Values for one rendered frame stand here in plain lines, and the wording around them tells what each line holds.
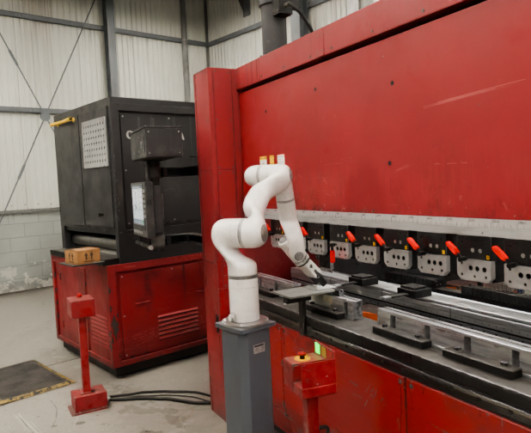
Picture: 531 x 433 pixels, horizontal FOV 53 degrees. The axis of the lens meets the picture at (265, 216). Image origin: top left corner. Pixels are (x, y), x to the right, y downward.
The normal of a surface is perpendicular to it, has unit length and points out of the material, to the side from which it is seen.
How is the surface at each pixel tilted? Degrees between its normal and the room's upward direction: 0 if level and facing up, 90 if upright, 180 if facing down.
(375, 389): 90
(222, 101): 90
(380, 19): 90
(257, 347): 90
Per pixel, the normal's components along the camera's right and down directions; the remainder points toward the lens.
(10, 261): 0.65, 0.02
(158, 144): 0.42, 0.04
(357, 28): -0.87, 0.07
